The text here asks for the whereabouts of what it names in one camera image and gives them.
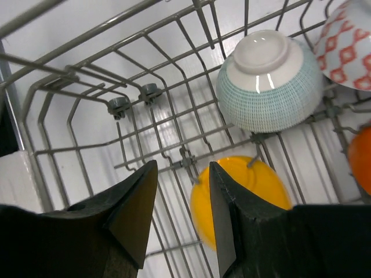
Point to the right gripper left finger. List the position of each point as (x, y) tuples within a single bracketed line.
[(105, 235)]

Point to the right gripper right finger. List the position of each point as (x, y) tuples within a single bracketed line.
[(255, 238)]

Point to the orange bowl white inside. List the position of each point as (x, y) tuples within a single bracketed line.
[(359, 158)]

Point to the yellow-orange bowl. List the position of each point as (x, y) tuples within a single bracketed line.
[(260, 178)]

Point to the light teal bowl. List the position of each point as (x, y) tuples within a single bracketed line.
[(270, 82)]

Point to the grey wire dish rack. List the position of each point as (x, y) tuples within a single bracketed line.
[(95, 89)]

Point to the blue triangle pattern bowl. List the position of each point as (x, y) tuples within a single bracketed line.
[(343, 48)]

